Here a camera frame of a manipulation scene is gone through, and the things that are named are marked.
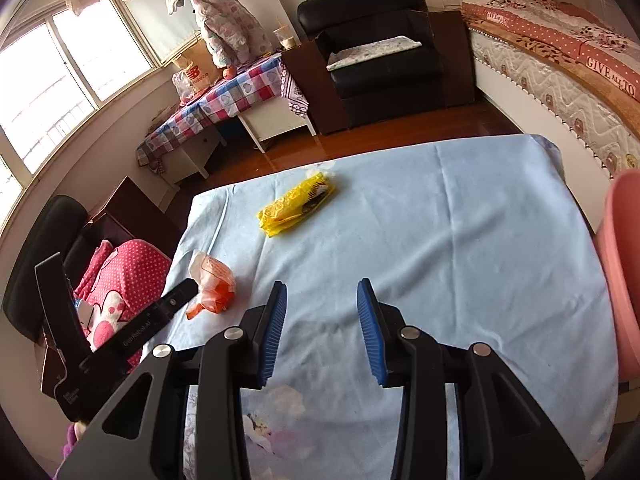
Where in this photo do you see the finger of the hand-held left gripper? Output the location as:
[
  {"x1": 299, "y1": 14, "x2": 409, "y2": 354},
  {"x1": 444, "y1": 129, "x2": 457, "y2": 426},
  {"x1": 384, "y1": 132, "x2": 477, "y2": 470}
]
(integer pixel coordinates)
[{"x1": 142, "y1": 278, "x2": 199, "y2": 331}]

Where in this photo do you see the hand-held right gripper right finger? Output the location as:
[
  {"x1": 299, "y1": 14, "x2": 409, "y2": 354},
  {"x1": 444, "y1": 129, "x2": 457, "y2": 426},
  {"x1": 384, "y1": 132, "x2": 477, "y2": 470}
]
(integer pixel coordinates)
[{"x1": 356, "y1": 279, "x2": 586, "y2": 480}]

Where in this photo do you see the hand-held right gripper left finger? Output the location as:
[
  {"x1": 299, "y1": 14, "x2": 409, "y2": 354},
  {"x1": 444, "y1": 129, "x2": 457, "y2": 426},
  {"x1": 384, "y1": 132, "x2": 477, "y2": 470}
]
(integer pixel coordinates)
[{"x1": 67, "y1": 280, "x2": 288, "y2": 480}]

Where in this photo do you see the orange peel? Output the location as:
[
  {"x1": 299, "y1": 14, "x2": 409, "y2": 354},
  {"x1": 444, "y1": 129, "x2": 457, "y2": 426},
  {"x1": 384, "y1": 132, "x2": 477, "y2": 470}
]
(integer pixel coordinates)
[{"x1": 185, "y1": 250, "x2": 237, "y2": 321}]

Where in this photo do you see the yellow plastic wrapper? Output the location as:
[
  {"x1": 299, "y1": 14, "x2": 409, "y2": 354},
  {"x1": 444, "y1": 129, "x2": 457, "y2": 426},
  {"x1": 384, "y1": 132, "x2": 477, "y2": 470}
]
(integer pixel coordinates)
[{"x1": 256, "y1": 170, "x2": 337, "y2": 237}]

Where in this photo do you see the pink plastic bucket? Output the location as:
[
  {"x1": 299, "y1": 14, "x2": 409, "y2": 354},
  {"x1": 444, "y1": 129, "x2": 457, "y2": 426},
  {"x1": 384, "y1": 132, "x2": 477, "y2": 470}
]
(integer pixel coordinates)
[{"x1": 594, "y1": 170, "x2": 640, "y2": 383}]

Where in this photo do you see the person's left forearm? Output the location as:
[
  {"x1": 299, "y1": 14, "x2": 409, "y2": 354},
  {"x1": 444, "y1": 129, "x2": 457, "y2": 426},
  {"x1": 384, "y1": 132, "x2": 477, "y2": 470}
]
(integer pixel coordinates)
[{"x1": 52, "y1": 420, "x2": 98, "y2": 480}]

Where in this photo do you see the red polka dot cushion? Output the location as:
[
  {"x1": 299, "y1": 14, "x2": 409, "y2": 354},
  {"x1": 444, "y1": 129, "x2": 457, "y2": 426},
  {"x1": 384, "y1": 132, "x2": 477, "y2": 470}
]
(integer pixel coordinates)
[{"x1": 72, "y1": 239, "x2": 173, "y2": 356}]

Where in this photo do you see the black office chair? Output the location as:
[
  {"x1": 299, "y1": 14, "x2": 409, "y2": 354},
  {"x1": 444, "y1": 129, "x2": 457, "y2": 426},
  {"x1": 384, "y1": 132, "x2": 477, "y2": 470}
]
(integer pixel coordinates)
[{"x1": 2, "y1": 195, "x2": 91, "y2": 346}]

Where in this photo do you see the light blue tablecloth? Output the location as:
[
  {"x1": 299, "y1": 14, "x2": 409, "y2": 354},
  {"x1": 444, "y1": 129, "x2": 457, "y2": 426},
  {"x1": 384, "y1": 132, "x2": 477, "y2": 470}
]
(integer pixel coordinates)
[{"x1": 162, "y1": 134, "x2": 621, "y2": 480}]

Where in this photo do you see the white desk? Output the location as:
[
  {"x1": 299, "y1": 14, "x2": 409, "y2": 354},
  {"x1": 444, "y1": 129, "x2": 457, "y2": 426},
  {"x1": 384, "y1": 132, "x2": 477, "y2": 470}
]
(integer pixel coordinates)
[{"x1": 160, "y1": 97, "x2": 317, "y2": 186}]

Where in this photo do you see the checkered tablecloth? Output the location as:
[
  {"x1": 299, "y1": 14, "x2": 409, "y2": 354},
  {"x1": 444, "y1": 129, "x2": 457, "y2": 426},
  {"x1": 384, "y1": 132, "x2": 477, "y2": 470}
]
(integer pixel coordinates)
[{"x1": 136, "y1": 52, "x2": 291, "y2": 171}]

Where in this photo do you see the white plastic shopping bag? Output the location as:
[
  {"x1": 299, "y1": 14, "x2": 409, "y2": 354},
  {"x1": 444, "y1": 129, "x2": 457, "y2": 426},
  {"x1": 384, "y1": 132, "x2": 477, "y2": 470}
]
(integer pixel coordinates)
[{"x1": 172, "y1": 60, "x2": 213, "y2": 103}]

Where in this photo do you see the patterned lace cloth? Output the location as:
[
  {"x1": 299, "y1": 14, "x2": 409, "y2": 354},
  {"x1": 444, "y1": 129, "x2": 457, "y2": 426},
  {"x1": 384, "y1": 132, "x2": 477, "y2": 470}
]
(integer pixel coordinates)
[{"x1": 282, "y1": 57, "x2": 311, "y2": 116}]

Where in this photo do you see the brown paper bag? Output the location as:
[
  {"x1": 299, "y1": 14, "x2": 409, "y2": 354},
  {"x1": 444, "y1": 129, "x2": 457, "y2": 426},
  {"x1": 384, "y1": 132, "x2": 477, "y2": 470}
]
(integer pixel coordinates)
[{"x1": 187, "y1": 40, "x2": 221, "y2": 86}]

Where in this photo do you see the window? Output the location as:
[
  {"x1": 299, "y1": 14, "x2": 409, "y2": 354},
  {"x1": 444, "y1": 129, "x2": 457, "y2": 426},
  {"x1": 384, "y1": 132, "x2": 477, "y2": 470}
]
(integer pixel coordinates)
[{"x1": 0, "y1": 0, "x2": 161, "y2": 196}]

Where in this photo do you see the hanging patterned jacket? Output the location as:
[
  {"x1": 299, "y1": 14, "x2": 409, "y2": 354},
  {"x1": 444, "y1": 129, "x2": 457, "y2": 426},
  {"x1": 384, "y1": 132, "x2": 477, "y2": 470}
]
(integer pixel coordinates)
[{"x1": 186, "y1": 0, "x2": 268, "y2": 68}]

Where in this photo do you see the floral seat cushion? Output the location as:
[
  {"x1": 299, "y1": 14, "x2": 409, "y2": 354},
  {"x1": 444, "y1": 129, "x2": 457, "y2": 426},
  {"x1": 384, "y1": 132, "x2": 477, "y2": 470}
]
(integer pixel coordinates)
[{"x1": 326, "y1": 35, "x2": 423, "y2": 72}]

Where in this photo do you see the white bed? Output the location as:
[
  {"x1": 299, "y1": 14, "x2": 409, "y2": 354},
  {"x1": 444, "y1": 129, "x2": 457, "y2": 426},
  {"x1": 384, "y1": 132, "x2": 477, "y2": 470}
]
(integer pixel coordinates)
[{"x1": 427, "y1": 0, "x2": 640, "y2": 181}]

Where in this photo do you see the black leather armchair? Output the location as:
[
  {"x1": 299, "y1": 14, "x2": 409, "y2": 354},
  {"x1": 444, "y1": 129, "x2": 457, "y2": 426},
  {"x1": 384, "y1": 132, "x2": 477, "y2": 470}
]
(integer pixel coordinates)
[{"x1": 281, "y1": 0, "x2": 478, "y2": 136}]

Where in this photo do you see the brown leaf pattern blanket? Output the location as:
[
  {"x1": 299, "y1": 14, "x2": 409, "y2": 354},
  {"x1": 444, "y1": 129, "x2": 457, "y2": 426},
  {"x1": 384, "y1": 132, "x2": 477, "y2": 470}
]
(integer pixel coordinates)
[{"x1": 465, "y1": 12, "x2": 640, "y2": 126}]

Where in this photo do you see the pink white dotted quilt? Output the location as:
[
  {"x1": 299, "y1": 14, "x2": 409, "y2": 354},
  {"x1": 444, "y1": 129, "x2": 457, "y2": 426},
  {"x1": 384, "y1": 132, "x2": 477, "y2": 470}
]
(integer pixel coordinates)
[{"x1": 460, "y1": 0, "x2": 640, "y2": 81}]

